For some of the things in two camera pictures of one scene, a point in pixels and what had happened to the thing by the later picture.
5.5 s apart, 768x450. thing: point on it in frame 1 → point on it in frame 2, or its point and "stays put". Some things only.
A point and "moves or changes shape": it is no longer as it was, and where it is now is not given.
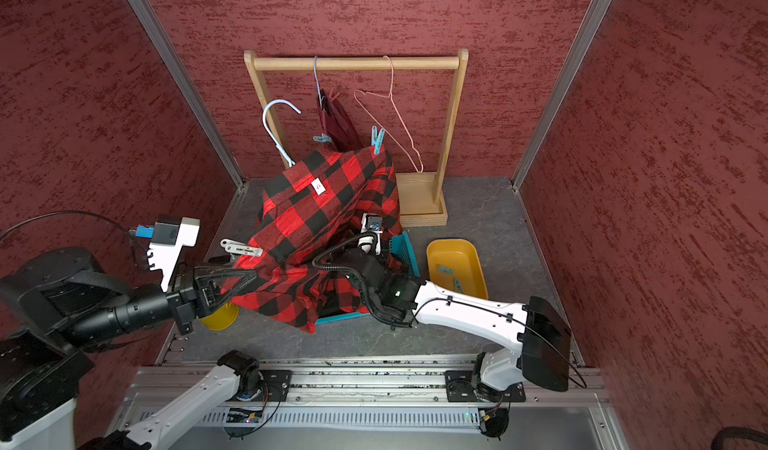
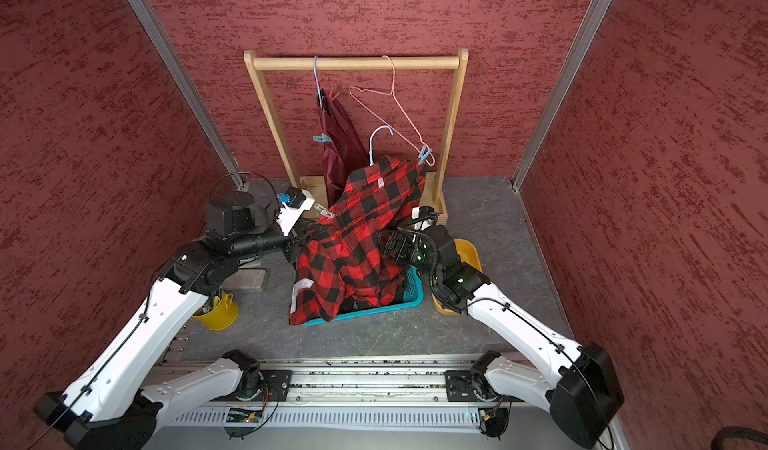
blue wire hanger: (277, 143) → (371, 157)
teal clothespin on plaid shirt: (323, 138) stays put
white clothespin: (236, 248) moves or changes shape
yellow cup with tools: (221, 318) stays put
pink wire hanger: (400, 117) moves or changes shape
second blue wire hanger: (322, 98) stays put
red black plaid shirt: (316, 213) moves or changes shape
